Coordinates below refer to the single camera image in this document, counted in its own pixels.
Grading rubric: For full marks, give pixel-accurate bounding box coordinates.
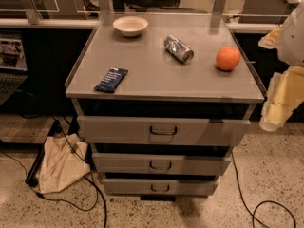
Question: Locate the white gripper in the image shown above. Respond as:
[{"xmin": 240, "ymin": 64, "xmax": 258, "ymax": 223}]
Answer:
[{"xmin": 258, "ymin": 2, "xmax": 304, "ymax": 132}]

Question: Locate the grey top drawer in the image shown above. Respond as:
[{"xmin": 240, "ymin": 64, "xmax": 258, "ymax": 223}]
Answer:
[{"xmin": 77, "ymin": 116, "xmax": 250, "ymax": 146}]

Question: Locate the grey drawer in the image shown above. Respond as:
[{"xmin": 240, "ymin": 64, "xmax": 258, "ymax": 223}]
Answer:
[
  {"xmin": 103, "ymin": 179, "xmax": 218, "ymax": 196},
  {"xmin": 77, "ymin": 116, "xmax": 250, "ymax": 146},
  {"xmin": 92, "ymin": 153, "xmax": 231, "ymax": 176}
]

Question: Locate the grey metal drawer cabinet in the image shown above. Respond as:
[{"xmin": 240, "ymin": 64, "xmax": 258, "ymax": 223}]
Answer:
[{"xmin": 64, "ymin": 12, "xmax": 268, "ymax": 202}]

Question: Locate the grey middle drawer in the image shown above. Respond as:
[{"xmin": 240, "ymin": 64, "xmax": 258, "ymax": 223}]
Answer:
[{"xmin": 92, "ymin": 153, "xmax": 231, "ymax": 176}]

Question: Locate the grey bottom drawer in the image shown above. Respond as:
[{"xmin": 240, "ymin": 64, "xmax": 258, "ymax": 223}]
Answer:
[{"xmin": 103, "ymin": 179, "xmax": 218, "ymax": 196}]

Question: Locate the orange fruit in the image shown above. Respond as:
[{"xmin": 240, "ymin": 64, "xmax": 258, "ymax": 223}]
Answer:
[{"xmin": 216, "ymin": 47, "xmax": 240, "ymax": 71}]

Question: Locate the silver drink can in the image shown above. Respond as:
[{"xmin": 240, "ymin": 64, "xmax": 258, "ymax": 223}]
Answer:
[{"xmin": 163, "ymin": 35, "xmax": 194, "ymax": 64}]

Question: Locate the white ceramic bowl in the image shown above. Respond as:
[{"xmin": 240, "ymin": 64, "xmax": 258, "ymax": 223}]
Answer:
[{"xmin": 113, "ymin": 16, "xmax": 148, "ymax": 37}]

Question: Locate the dark blue snack bar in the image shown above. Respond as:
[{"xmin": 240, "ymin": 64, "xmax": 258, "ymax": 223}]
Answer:
[{"xmin": 94, "ymin": 67, "xmax": 128, "ymax": 93}]

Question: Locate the beige cloth bag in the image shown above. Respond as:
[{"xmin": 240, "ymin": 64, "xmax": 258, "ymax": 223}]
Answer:
[{"xmin": 38, "ymin": 134, "xmax": 90, "ymax": 194}]

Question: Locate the laptop on left shelf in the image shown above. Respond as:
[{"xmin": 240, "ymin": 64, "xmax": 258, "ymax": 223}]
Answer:
[{"xmin": 0, "ymin": 30, "xmax": 29, "ymax": 105}]

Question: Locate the black cable right floor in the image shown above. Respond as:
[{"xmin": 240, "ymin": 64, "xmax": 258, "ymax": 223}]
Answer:
[{"xmin": 231, "ymin": 151, "xmax": 297, "ymax": 228}]

